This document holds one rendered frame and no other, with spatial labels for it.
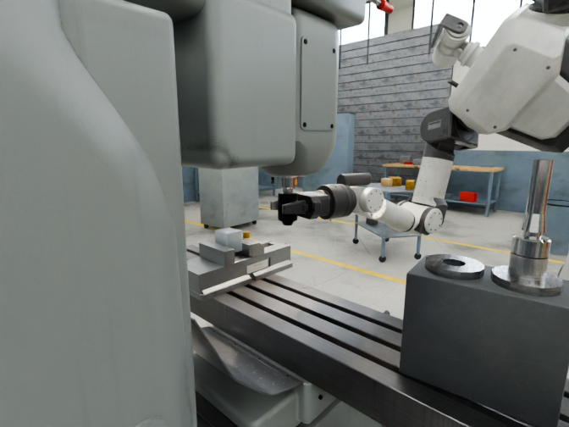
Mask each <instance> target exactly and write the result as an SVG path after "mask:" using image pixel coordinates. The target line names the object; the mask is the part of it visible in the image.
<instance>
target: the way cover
mask: <svg viewBox="0 0 569 427"><path fill-rule="evenodd" d="M205 328H206V329H205ZM213 333H214V334H213ZM191 335H192V349H193V351H194V352H196V353H197V354H199V355H200V356H201V357H203V358H204V359H206V360H207V361H208V362H209V363H211V364H212V365H214V366H215V367H216V368H218V369H220V370H221V371H222V372H224V373H225V374H227V375H228V376H230V377H231V378H233V379H234V380H235V381H237V382H238V383H241V384H242V385H245V386H247V387H249V388H251V389H253V390H255V391H258V392H260V393H262V394H263V395H265V396H268V397H273V396H276V395H278V394H280V393H282V392H285V391H288V390H290V389H292V388H294V387H297V386H299V385H302V384H304V382H302V381H301V380H298V379H297V378H296V377H294V376H293V375H291V374H289V373H287V372H285V371H284V370H282V369H281V368H279V367H277V366H276V365H274V364H272V363H270V362H269V361H268V360H266V359H264V358H262V357H260V356H259V355H257V354H256V353H254V352H252V351H250V350H249V349H247V348H245V347H243V346H242V345H241V344H239V343H237V342H236V341H233V340H232V339H230V338H228V336H226V335H224V334H222V333H220V332H219V331H217V330H215V329H214V328H212V327H211V326H207V327H200V326H199V324H198V323H197V322H196V320H195V319H193V318H192V317H191ZM236 343H237V344H236ZM222 349H223V350H222ZM236 354H237V355H236ZM250 356H251V357H250ZM240 364H241V365H240ZM247 365H248V366H247ZM263 366H264V367H263ZM275 369H276V370H275ZM231 370H232V371H231ZM255 370H256V371H255ZM265 371H266V372H265ZM252 372H254V373H252ZM275 374H276V375H275ZM242 375H245V376H242ZM236 376H237V377H236ZM238 376H239V377H238ZM242 377H243V378H242ZM283 377H284V378H283ZM280 378H281V379H280ZM245 379H246V380H245ZM243 380H244V381H243ZM248 380H249V381H248ZM258 380H259V381H258ZM248 382H249V383H248ZM250 382H251V383H250ZM273 382H274V383H273ZM283 383H284V384H283ZM263 384H264V385H263Z"/></svg>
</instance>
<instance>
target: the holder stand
mask: <svg viewBox="0 0 569 427"><path fill-rule="evenodd" d="M507 271H508V265H503V266H498V267H491V266H487V265H483V264H482V263H480V262H479V261H477V260H475V259H472V258H467V257H463V256H460V255H453V254H434V255H425V256H424V257H423V258H422V259H421V260H420V261H419V262H418V263H417V264H416V265H415V266H414V267H413V268H412V269H411V270H410V271H409V272H407V274H406V292H405V303H404V314H403V325H402V337H401V358H400V369H399V370H400V373H401V374H405V375H407V376H410V377H412V378H414V379H417V380H420V381H422V382H425V383H427V384H430V385H433V386H436V387H438V388H440V389H442V390H445V391H448V392H451V393H453V394H456V395H458V396H460V397H464V398H466V399H468V400H471V401H474V402H477V403H479V404H482V405H484V406H486V407H489V408H493V409H494V410H497V411H500V412H502V413H505V414H508V415H510V416H512V417H515V418H517V419H520V420H523V421H526V422H528V423H530V424H534V425H536V426H538V427H557V426H558V422H559V417H560V412H561V404H562V399H563V395H564V390H565V386H566V377H567V373H568V368H569V280H562V279H561V278H559V277H557V276H555V275H553V274H550V273H547V272H546V276H545V280H543V281H540V282H534V281H526V280H519V279H517V278H514V277H512V276H510V275H509V274H508V273H507Z"/></svg>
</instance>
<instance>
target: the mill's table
mask: <svg viewBox="0 0 569 427"><path fill-rule="evenodd" d="M190 308H191V312H192V313H194V314H195V315H197V316H198V317H200V318H202V319H204V320H206V321H207V322H208V323H210V324H212V325H214V326H216V327H217V328H219V329H221V330H222V331H224V332H226V333H227V334H229V335H231V336H233V337H234V338H235V339H237V340H239V341H241V342H243V343H245V344H246V345H247V346H249V347H251V348H253V349H254V350H256V351H258V352H260V353H261V354H263V355H264V356H266V357H268V358H270V359H272V360H273V361H274V362H276V363H278V364H280V365H282V366H283V367H285V368H287V369H288V370H290V371H291V372H293V373H295V374H297V375H299V376H300V377H302V378H303V379H305V380H307V381H309V382H311V383H312V384H314V385H315V386H317V387H319V388H320V389H322V390H324V391H326V392H328V393H329V394H330V395H332V396H334V397H336V398H338V399H339V400H341V401H342V402H344V403H346V404H348V405H349V406H351V407H353V408H354V409H356V410H357V411H359V412H361V413H363V414H365V415H367V416H368V417H369V418H371V419H373V420H375V421H376V422H378V423H380V424H381V425H383V426H385V427H538V426H536V425H534V424H530V423H528V422H526V421H523V420H520V419H517V418H515V417H512V416H510V415H508V414H505V413H502V412H500V411H497V410H494V409H493V408H489V407H486V406H484V405H482V404H479V403H477V402H474V401H471V400H468V399H466V398H464V397H462V396H458V395H456V394H453V393H451V392H448V391H445V390H442V389H440V388H438V387H436V386H433V385H430V384H427V383H425V382H422V381H420V380H417V379H414V378H412V377H410V376H407V375H405V374H401V373H400V370H399V369H400V358H401V337H402V325H403V319H398V318H396V317H394V316H391V315H388V314H386V313H382V312H379V311H377V310H374V309H371V308H368V307H365V306H362V305H360V304H358V303H355V302H351V301H348V300H346V299H344V298H341V297H337V296H335V295H332V294H329V293H327V292H324V291H320V290H318V289H315V288H312V287H310V286H306V285H303V284H301V283H298V282H296V281H293V280H289V279H286V278H285V277H282V276H279V275H276V274H272V275H270V276H268V277H265V278H263V279H260V280H257V281H255V280H251V283H250V284H248V285H245V286H242V287H239V288H237V289H234V290H233V291H228V292H226V293H224V294H222V295H219V296H216V297H213V298H211V299H208V300H206V301H200V300H198V299H196V298H195V297H193V296H191V295H190ZM557 427H569V379H568V378H566V386H565V390H564V395H563V399H562V404H561V412H560V417H559V422H558V426H557Z"/></svg>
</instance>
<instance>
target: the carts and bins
mask: <svg viewBox="0 0 569 427"><path fill-rule="evenodd" d="M401 180H402V178H401V177H399V176H389V178H383V179H381V183H370V184H369V185H367V186H362V187H372V188H378V189H380V190H381V191H382V193H384V199H386V200H388V201H390V193H413V192H414V190H415V181H416V180H406V186H402V185H401ZM358 225H360V226H361V227H362V228H364V229H366V230H369V231H370V232H372V233H374V234H375V235H377V236H379V237H381V238H382V244H381V256H380V257H379V259H378V260H379V261H380V262H381V263H383V262H385V260H386V257H385V256H384V249H385V242H387V241H389V239H390V238H400V237H413V236H417V252H416V253H415V255H414V258H415V259H417V260H418V259H420V258H421V256H422V255H421V254H420V247H421V237H422V234H419V235H413V234H408V233H405V232H399V231H397V230H393V229H391V228H390V227H389V226H388V225H386V224H383V223H381V222H379V221H377V220H374V219H368V218H367V220H366V221H358V215H357V214H356V217H355V237H354V239H353V243H355V244H357V243H358V242H359V240H358V239H357V227H358ZM542 236H547V237H549V238H550V239H551V246H550V254H555V255H568V249H569V201H566V200H554V199H548V203H547V208H546V232H545V233H542Z"/></svg>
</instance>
